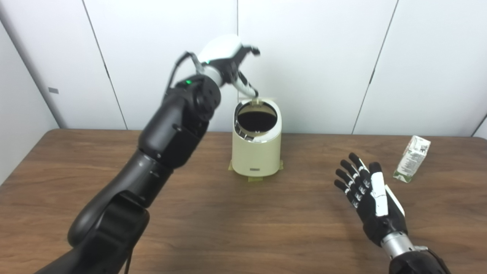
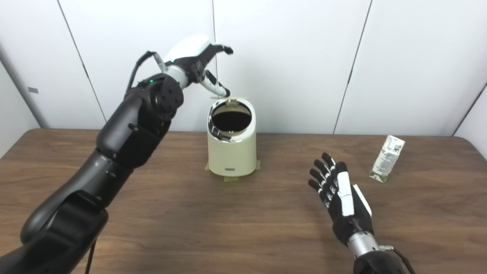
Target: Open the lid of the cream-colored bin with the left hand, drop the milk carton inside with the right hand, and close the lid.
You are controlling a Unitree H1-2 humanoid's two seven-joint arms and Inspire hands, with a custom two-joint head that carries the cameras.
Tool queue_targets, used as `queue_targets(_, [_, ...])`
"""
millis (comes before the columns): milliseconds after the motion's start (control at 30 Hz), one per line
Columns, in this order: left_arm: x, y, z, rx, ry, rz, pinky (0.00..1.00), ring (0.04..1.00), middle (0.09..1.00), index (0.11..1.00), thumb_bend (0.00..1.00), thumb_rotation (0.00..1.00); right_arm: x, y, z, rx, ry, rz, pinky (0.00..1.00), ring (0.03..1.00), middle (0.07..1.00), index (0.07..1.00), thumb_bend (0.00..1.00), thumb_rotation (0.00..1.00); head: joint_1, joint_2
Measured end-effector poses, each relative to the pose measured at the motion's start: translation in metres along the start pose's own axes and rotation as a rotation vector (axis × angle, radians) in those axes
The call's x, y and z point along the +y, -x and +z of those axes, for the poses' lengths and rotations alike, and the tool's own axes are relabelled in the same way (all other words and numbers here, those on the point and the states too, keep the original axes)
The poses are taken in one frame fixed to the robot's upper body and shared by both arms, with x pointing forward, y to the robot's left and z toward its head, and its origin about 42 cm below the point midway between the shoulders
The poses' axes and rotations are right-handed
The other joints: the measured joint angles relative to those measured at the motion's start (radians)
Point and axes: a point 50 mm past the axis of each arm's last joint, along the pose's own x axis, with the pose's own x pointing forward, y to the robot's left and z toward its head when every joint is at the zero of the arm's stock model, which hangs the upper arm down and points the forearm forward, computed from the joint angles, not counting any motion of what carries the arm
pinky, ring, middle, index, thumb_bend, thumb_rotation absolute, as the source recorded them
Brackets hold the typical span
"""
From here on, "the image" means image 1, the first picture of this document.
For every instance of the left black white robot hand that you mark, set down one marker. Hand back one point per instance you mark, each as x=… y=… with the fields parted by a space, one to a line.
x=220 y=53

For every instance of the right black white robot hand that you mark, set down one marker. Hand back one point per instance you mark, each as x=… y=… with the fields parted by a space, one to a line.
x=374 y=205

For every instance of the white green milk carton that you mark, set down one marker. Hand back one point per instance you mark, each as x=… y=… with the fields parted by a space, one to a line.
x=412 y=158

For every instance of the cream round bin lid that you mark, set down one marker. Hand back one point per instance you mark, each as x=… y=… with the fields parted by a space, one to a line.
x=262 y=100

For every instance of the cream-colored bin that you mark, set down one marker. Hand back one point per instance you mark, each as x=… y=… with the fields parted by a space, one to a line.
x=257 y=156

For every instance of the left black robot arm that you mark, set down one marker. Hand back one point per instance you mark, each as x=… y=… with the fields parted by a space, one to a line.
x=167 y=137

